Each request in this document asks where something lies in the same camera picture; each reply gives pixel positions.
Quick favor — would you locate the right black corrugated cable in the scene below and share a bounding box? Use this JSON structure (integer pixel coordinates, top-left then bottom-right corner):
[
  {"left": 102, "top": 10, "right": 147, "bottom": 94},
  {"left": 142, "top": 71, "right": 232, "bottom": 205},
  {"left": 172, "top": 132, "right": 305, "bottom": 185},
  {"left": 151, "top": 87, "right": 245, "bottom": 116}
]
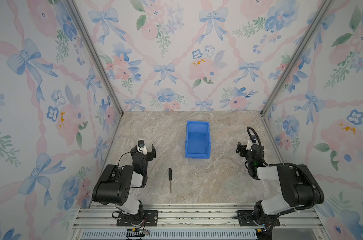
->
[{"left": 246, "top": 126, "right": 320, "bottom": 211}]

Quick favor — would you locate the right aluminium corner post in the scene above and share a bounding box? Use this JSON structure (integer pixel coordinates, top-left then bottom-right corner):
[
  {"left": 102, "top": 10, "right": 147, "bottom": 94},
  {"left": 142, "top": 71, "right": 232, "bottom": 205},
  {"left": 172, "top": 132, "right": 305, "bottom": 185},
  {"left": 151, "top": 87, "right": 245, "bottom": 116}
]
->
[{"left": 260, "top": 0, "right": 333, "bottom": 117}]

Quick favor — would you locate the left aluminium corner post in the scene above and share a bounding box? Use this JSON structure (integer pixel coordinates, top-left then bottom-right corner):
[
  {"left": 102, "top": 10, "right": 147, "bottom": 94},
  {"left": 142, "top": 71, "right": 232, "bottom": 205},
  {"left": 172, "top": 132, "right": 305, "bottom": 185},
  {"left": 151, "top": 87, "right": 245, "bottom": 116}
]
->
[{"left": 63, "top": 0, "right": 123, "bottom": 117}]

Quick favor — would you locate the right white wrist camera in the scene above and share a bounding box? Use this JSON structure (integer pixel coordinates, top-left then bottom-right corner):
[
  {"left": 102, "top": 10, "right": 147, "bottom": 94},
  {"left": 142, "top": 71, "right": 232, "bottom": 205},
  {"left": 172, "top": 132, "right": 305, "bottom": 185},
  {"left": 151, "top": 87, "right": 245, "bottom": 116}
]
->
[{"left": 246, "top": 135, "right": 257, "bottom": 151}]

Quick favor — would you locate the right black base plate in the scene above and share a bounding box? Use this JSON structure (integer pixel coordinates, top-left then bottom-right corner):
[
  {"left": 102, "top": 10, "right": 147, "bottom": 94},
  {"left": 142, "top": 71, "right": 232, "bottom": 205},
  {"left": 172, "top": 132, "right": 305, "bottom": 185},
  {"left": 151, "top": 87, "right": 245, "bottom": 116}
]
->
[{"left": 234, "top": 210, "right": 273, "bottom": 227}]

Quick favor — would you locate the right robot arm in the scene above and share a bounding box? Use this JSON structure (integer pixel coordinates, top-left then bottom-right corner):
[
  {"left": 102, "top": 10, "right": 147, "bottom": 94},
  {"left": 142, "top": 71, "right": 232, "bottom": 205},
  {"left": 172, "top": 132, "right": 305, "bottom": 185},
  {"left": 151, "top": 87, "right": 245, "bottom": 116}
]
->
[{"left": 235, "top": 142, "right": 324, "bottom": 240}]

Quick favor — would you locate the black handled screwdriver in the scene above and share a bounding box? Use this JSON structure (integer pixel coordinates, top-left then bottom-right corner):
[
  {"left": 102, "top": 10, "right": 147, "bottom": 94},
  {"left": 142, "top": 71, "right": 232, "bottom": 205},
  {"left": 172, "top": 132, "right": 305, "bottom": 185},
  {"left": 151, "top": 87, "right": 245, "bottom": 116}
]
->
[{"left": 168, "top": 168, "right": 172, "bottom": 193}]

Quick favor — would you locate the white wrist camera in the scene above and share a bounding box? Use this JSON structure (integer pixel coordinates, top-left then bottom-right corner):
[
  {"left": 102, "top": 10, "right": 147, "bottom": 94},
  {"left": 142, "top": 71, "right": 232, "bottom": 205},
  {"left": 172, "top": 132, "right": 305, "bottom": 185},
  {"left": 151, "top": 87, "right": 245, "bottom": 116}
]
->
[
  {"left": 246, "top": 135, "right": 257, "bottom": 151},
  {"left": 137, "top": 140, "right": 147, "bottom": 155}
]

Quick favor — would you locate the aluminium mounting rail frame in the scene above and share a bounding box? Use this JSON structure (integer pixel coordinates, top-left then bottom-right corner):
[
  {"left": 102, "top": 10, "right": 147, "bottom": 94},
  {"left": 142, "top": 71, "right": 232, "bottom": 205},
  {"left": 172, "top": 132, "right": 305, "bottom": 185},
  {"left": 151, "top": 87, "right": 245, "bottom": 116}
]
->
[{"left": 68, "top": 202, "right": 330, "bottom": 240}]

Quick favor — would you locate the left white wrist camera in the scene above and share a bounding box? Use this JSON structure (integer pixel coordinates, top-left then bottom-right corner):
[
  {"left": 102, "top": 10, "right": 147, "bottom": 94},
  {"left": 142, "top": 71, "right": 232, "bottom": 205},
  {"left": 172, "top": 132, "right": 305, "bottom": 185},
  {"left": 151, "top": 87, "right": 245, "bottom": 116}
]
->
[{"left": 137, "top": 140, "right": 147, "bottom": 155}]

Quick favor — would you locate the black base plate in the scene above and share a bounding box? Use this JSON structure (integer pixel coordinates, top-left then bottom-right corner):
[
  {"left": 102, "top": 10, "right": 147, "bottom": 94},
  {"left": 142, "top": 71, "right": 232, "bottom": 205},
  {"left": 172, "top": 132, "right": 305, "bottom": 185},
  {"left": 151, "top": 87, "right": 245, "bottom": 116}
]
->
[
  {"left": 115, "top": 210, "right": 158, "bottom": 227},
  {"left": 234, "top": 210, "right": 273, "bottom": 227}
]

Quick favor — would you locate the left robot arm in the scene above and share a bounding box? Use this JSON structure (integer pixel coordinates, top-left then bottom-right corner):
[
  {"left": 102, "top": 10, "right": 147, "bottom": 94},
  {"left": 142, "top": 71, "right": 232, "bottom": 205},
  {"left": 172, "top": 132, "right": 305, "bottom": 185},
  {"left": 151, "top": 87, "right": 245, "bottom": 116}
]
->
[{"left": 92, "top": 140, "right": 158, "bottom": 228}]

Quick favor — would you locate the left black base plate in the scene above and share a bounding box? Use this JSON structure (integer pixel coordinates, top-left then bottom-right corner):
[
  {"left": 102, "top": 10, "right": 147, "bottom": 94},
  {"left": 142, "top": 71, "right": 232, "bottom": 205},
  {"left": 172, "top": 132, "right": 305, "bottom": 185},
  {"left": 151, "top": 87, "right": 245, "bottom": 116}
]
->
[{"left": 115, "top": 210, "right": 158, "bottom": 227}]

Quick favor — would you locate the aluminium corner post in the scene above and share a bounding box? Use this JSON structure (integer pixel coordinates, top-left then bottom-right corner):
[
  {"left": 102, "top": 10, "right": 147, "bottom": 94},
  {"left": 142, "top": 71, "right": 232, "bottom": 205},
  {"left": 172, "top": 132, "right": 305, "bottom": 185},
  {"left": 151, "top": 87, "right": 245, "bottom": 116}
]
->
[
  {"left": 63, "top": 0, "right": 123, "bottom": 117},
  {"left": 260, "top": 0, "right": 333, "bottom": 117}
]

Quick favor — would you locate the blue plastic bin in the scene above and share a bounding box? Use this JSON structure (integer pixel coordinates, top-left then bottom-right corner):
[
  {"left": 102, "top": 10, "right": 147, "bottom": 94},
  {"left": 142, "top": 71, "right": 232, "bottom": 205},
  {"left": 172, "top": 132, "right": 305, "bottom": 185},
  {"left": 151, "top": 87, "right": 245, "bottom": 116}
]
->
[{"left": 185, "top": 121, "right": 211, "bottom": 159}]

